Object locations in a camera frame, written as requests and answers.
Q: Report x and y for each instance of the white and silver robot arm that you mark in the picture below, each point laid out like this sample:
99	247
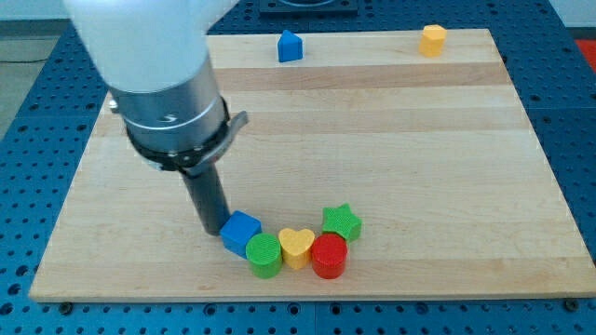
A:
153	56

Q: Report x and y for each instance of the green star block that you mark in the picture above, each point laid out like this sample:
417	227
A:
342	221

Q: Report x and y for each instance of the yellow heart block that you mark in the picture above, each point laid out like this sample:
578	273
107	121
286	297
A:
296	247

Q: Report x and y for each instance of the blue cube block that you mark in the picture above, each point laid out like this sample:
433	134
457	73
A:
238	231

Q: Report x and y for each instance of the red cylinder block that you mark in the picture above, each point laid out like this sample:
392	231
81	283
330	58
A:
328	255

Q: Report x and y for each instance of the green cylinder block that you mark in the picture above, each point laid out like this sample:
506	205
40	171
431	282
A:
263	253

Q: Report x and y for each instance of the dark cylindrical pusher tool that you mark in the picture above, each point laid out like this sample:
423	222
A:
207	193

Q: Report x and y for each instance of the blue triangular prism block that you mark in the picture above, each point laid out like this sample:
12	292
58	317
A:
290	47

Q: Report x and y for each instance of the wooden board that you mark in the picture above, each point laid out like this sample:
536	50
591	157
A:
437	156

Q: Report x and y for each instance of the yellow hexagon block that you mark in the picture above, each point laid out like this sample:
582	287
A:
432	40

